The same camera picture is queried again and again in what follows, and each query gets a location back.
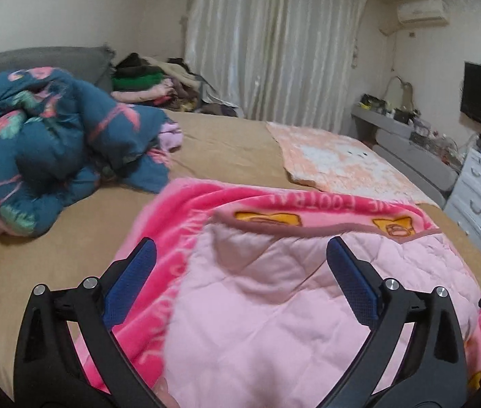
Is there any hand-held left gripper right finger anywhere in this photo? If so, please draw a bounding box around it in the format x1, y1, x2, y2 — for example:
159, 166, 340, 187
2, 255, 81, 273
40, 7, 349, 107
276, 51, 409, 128
321, 235, 468, 408

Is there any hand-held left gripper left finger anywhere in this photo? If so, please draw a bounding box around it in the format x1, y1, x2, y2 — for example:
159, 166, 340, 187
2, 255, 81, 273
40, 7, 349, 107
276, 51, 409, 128
13, 238, 169, 408

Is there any pink quilted jacket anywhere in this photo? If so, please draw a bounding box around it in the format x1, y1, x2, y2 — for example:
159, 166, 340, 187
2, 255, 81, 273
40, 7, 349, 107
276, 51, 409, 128
162, 210, 481, 408

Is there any pile of folded clothes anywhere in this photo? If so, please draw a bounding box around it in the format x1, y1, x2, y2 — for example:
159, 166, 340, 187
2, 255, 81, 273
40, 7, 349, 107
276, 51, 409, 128
111, 52, 241, 117

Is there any pink printed fleece blanket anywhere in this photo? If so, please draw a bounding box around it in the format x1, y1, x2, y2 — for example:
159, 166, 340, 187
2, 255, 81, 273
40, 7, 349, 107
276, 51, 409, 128
73, 177, 481, 408

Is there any bed with tan sheet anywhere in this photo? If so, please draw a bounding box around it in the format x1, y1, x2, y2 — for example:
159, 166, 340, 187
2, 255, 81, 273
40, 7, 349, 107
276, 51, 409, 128
0, 110, 481, 408

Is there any orange and white blanket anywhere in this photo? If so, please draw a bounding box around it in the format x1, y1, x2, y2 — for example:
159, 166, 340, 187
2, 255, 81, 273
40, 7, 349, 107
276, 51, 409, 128
266, 121, 439, 207

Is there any white drawer chest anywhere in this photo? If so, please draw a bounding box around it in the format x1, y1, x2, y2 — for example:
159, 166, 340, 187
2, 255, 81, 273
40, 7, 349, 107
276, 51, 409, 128
443, 147, 481, 251

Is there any grey dressing table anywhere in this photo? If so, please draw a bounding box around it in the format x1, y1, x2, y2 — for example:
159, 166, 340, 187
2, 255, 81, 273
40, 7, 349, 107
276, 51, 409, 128
351, 104, 460, 198

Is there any blue floral duvet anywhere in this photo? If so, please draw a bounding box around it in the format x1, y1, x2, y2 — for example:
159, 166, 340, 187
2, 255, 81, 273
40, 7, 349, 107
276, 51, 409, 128
0, 67, 182, 245

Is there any cluster of small bottles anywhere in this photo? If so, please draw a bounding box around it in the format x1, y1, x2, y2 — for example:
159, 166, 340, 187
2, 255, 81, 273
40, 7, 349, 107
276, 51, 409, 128
359, 93, 468, 166

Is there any arched mirror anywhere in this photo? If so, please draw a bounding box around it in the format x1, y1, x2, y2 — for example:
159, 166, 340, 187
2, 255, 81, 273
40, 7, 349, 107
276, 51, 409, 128
387, 75, 415, 111

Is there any grey pillow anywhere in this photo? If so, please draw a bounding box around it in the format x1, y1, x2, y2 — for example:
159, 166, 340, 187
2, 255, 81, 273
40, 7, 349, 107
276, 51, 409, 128
0, 46, 116, 94

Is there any white pleated curtain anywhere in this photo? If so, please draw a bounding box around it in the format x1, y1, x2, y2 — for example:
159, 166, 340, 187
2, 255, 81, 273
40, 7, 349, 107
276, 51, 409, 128
184, 0, 369, 137

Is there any white air conditioner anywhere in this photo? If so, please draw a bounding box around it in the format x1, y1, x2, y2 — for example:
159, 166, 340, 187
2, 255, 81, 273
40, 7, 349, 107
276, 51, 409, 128
397, 0, 450, 26

